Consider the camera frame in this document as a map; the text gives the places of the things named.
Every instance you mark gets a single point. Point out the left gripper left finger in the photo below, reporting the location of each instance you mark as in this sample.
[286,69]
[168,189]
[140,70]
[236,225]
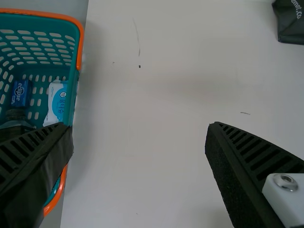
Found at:
[31,171]

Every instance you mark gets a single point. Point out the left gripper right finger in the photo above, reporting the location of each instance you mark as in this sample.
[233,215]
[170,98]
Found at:
[237,171]

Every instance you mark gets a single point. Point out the dark coffee bottle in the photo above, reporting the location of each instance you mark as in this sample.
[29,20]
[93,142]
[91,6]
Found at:
[15,118]

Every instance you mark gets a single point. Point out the teal shopping basket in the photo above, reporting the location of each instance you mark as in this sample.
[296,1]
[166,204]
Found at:
[35,26]

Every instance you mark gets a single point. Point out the small blue box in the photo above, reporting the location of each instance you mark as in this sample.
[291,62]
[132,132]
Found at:
[21,93]

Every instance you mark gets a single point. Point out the white wet wipes pack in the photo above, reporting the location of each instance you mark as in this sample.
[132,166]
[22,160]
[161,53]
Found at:
[58,102]

